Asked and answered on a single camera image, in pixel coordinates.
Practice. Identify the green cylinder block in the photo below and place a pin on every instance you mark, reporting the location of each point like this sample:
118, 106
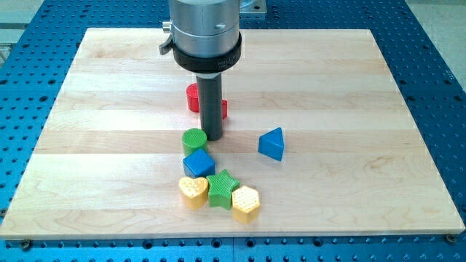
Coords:
194, 139

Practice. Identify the yellow hexagon block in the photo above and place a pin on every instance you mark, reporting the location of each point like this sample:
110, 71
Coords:
245, 204

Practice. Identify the blue triangle block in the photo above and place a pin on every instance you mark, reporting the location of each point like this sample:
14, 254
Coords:
272, 144

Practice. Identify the wooden board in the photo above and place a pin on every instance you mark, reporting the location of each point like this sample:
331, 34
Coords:
109, 159

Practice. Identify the clear acrylic bracket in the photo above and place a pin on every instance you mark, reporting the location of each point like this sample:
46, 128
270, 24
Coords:
256, 7

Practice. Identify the red block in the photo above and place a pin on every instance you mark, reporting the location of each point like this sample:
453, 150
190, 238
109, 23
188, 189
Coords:
193, 100

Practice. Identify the blue cube block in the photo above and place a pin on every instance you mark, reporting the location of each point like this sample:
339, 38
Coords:
199, 164

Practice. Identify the green star block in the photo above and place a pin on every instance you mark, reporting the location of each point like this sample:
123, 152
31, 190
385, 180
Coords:
220, 190

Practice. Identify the yellow heart block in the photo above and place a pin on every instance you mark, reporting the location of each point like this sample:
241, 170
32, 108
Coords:
194, 191

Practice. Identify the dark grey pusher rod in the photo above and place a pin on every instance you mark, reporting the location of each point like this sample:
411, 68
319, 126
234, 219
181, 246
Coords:
210, 98

